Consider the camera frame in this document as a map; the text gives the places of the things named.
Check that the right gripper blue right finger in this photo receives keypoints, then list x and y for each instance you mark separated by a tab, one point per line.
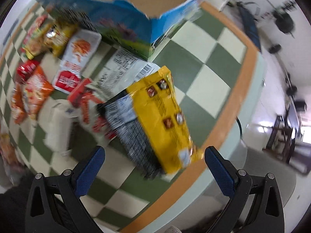
266	212

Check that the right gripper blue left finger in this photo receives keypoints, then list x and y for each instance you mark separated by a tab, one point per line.
54	203

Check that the white tissue pack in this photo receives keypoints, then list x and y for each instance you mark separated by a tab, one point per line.
60	126

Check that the orange chips bag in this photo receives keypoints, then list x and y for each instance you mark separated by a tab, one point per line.
35	92

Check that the yellow black noodle bag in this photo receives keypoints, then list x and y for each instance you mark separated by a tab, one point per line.
151	125

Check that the white barcode snack bag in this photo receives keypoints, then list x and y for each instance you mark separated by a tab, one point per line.
119	72

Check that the white red snack bag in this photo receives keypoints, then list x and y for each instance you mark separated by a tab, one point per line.
80	48

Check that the yellow biscuit bag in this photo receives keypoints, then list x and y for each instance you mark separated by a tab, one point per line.
52	36

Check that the checkered green tablecloth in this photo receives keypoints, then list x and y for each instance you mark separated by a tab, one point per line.
213	65

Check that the blue weight bench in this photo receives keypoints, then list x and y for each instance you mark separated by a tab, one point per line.
249	25

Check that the cardboard box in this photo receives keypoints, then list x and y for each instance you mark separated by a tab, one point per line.
139	26

